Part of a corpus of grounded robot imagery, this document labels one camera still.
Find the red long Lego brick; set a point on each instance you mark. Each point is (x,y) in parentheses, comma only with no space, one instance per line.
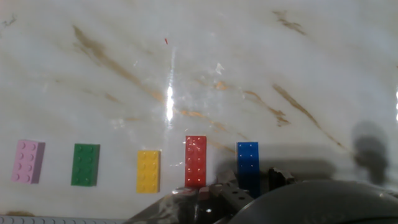
(196,161)

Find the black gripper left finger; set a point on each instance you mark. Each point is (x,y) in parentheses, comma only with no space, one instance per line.
(233,194)

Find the grey Lego baseplate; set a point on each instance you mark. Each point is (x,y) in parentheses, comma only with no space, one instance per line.
(46,221)

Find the green Lego brick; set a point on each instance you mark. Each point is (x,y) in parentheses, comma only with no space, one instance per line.
(85,165)

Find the blue long Lego brick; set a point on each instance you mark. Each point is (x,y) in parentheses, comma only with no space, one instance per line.
(248,158)

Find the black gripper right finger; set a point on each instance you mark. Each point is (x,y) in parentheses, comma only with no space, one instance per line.
(278,179)

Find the pink Lego brick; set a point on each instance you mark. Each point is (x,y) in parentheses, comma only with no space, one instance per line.
(26,161)

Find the marble pattern board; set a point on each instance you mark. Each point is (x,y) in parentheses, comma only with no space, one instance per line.
(199,62)

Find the yellow Lego brick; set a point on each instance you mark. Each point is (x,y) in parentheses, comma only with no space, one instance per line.
(148,171)

